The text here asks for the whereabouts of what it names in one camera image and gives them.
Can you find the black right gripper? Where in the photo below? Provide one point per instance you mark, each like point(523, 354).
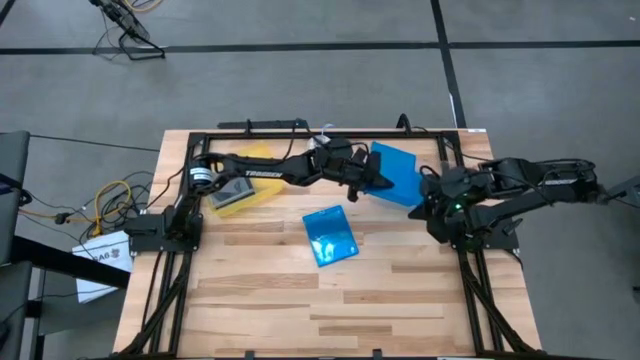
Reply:
point(450, 192)

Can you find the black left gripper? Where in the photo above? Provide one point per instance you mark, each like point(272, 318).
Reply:
point(340, 172)

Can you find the blue jewel case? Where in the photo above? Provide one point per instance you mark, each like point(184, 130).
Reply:
point(400, 175)
point(330, 235)

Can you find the clear jewel case black tray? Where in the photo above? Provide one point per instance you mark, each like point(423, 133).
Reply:
point(232, 195)

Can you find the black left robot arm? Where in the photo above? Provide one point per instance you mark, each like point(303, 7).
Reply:
point(260, 170)

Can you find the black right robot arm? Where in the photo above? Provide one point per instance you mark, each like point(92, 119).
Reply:
point(540, 180)

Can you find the black power bar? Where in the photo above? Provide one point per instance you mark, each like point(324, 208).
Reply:
point(270, 124)

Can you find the white printed paper sheet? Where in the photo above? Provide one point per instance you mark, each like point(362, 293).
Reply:
point(107, 242)

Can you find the black floor stand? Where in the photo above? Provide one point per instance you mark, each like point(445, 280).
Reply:
point(120, 17)

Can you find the black desk edge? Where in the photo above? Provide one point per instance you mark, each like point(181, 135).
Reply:
point(50, 257)

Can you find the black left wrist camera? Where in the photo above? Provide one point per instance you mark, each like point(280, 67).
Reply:
point(339, 147)

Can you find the black aluminium rig frame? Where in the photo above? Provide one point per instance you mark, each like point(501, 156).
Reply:
point(250, 135)

